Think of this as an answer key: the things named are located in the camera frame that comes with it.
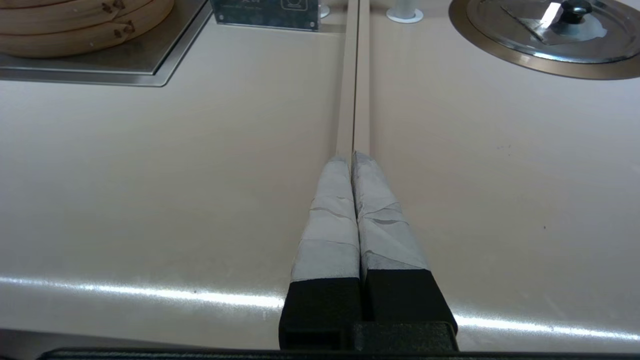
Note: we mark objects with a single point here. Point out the recessed steel tray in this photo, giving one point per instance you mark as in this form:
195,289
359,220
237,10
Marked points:
125,65

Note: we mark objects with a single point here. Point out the steel pot lid black knob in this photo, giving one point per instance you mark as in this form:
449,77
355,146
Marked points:
500,25

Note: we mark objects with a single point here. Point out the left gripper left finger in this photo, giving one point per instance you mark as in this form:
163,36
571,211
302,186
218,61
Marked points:
327,240

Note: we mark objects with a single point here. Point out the clear acrylic sign holder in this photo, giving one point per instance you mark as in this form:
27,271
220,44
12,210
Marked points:
260,15

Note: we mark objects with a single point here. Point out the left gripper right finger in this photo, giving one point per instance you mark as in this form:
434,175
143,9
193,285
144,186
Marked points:
387,240

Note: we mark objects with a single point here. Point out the stacked bamboo steamer baskets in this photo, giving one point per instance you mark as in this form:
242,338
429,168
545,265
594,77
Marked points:
75,35

